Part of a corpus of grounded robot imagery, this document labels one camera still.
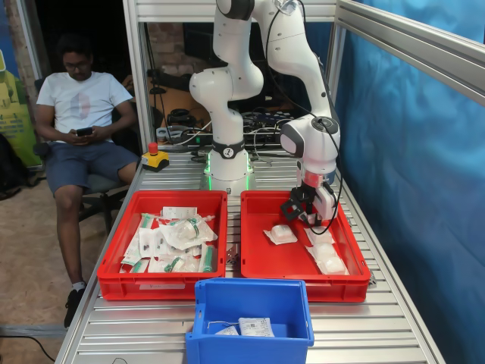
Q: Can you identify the black bag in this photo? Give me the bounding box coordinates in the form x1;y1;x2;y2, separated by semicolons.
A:
0;132;30;202

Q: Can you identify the metal angle bracket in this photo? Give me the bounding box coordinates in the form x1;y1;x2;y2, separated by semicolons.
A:
226;244;242;267

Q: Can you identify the black power strip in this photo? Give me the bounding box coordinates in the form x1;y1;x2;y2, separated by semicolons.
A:
180;131;283;148

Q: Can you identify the blue storage bin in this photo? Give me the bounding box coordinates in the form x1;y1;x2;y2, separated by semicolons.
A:
185;278;315;364

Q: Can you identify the aluminium profile frame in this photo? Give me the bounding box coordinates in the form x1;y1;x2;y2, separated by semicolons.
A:
123;0;485;170

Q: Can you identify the flat pouch with black print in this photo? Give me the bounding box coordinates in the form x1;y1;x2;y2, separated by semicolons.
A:
138;226;170;256

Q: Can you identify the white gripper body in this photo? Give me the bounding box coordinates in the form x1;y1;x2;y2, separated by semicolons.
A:
312;181;339;225

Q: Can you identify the clear packet in right bin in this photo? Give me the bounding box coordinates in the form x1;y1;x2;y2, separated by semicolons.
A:
263;223;299;246

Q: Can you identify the plain white pouch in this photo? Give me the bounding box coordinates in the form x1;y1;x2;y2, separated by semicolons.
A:
161;206;199;220

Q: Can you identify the black office chair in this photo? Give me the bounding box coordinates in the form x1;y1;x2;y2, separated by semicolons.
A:
33;77;144;237

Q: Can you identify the yellow green poster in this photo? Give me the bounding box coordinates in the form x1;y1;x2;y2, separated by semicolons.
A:
0;48;43;168

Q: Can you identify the bagged clear oxygen mask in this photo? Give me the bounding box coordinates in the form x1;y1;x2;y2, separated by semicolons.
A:
161;254;200;274
158;215;219;250

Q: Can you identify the red crate holding bandages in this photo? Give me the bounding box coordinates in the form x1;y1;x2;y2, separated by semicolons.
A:
240;190;371;303

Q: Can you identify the red crate with medical supplies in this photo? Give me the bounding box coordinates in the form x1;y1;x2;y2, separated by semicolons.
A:
96;190;228;301

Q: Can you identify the blue fabric backdrop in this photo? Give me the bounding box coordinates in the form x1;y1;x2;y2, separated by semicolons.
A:
302;0;485;364

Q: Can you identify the seated man in white shirt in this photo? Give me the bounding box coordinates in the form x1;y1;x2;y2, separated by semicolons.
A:
36;33;142;329

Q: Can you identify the green syringe pack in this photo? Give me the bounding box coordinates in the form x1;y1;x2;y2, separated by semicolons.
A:
199;243;216;273

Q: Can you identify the yellow emergency stop box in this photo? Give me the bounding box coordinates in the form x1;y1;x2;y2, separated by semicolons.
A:
141;143;171;174

